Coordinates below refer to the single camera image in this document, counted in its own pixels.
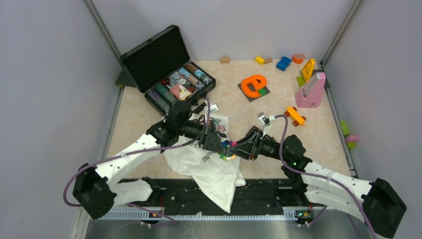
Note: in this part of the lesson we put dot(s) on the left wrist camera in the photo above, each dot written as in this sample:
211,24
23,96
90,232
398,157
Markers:
211,108

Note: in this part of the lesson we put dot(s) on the colourful beaded brooch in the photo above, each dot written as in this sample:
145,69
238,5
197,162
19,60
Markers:
227,155

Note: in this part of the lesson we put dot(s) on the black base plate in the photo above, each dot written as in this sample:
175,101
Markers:
257,197

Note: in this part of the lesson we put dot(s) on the orange letter e toy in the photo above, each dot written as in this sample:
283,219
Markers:
252,84

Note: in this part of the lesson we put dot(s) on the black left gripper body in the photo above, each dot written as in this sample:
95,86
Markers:
204,140

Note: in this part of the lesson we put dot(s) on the orange tape roll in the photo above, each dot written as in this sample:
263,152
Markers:
298,58

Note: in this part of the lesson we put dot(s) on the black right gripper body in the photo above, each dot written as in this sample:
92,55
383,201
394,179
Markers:
254,148

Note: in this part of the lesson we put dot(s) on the white printed t-shirt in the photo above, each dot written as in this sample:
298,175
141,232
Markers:
217,178

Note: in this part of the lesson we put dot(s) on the yellow toy brick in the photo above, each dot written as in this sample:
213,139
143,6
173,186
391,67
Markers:
259,60

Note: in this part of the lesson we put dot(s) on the yellow toy car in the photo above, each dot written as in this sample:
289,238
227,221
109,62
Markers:
298,120

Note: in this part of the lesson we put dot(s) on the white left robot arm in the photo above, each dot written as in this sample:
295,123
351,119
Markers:
98,187

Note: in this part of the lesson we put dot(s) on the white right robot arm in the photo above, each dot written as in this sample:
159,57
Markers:
374,202

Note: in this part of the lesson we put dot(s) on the pink and green toy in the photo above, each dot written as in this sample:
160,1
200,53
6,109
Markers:
350,139

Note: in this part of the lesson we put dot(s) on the black poker chip case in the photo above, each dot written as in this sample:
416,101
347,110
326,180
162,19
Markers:
162,70

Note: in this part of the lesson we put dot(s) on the tan wooden block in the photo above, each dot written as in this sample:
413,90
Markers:
224,60

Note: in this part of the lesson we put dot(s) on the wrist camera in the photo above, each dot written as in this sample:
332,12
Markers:
211,108
265,120

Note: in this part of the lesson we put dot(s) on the pink wedge stand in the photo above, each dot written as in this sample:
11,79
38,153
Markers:
309,95

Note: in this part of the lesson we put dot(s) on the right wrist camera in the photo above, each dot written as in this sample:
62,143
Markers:
265,120

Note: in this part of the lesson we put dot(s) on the yellow perforated toy block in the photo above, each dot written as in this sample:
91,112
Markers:
308,69

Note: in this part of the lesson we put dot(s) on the blue toy brick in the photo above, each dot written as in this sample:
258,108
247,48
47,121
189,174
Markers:
284,63

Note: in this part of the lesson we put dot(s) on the green flat toy piece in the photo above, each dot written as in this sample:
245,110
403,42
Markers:
300,81

